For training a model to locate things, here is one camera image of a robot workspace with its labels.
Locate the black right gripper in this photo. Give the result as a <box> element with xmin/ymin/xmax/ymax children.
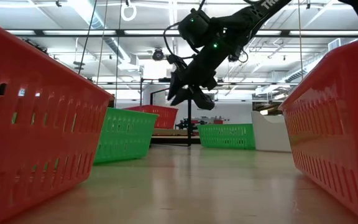
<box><xmin>167</xmin><ymin>46</ymin><xmax>241</xmax><ymax>111</ymax></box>

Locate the green slotted plastic basket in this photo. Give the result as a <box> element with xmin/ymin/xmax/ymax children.
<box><xmin>93</xmin><ymin>107</ymin><xmax>160</xmax><ymax>165</ymax></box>
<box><xmin>197</xmin><ymin>123</ymin><xmax>257</xmax><ymax>150</ymax></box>

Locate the white plastic basket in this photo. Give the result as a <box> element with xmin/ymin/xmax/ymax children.
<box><xmin>250</xmin><ymin>111</ymin><xmax>292</xmax><ymax>153</ymax></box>

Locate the red slotted plastic basket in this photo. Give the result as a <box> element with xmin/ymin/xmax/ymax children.
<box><xmin>0</xmin><ymin>15</ymin><xmax>115</xmax><ymax>224</ymax></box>
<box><xmin>123</xmin><ymin>105</ymin><xmax>179</xmax><ymax>130</ymax></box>
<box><xmin>278</xmin><ymin>37</ymin><xmax>358</xmax><ymax>224</ymax></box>

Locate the distant cluttered workbench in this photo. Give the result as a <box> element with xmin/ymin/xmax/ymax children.
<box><xmin>194</xmin><ymin>116</ymin><xmax>229</xmax><ymax>125</ymax></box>

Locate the black round ceiling fixture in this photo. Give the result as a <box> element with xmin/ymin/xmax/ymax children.
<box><xmin>152</xmin><ymin>48</ymin><xmax>165</xmax><ymax>62</ymax></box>

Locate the black overhead rig beam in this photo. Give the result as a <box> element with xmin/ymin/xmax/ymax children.
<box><xmin>4</xmin><ymin>29</ymin><xmax>358</xmax><ymax>39</ymax></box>

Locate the black background machinery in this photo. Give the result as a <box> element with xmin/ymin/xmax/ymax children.
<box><xmin>20</xmin><ymin>37</ymin><xmax>48</xmax><ymax>55</ymax></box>

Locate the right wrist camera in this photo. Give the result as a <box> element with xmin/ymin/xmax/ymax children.
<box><xmin>166</xmin><ymin>53</ymin><xmax>188</xmax><ymax>73</ymax></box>

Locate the black frame wooden shelf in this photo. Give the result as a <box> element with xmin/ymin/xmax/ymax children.
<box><xmin>140</xmin><ymin>77</ymin><xmax>201</xmax><ymax>147</ymax></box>

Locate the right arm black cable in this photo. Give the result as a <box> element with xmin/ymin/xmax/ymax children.
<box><xmin>163</xmin><ymin>21</ymin><xmax>198</xmax><ymax>60</ymax></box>

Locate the black overhead camera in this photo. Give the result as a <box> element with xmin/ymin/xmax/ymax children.
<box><xmin>227</xmin><ymin>51</ymin><xmax>249</xmax><ymax>64</ymax></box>

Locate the thin grey hanging cord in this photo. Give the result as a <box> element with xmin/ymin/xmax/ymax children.
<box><xmin>114</xmin><ymin>0</ymin><xmax>122</xmax><ymax>109</ymax></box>

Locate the thin tan hanging cord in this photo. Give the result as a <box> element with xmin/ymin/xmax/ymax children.
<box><xmin>96</xmin><ymin>0</ymin><xmax>109</xmax><ymax>85</ymax></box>

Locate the white hanging ring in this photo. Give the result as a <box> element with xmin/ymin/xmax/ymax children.
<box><xmin>120</xmin><ymin>0</ymin><xmax>137</xmax><ymax>22</ymax></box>

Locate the thin black cord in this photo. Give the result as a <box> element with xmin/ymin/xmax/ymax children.
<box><xmin>78</xmin><ymin>0</ymin><xmax>98</xmax><ymax>76</ymax></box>

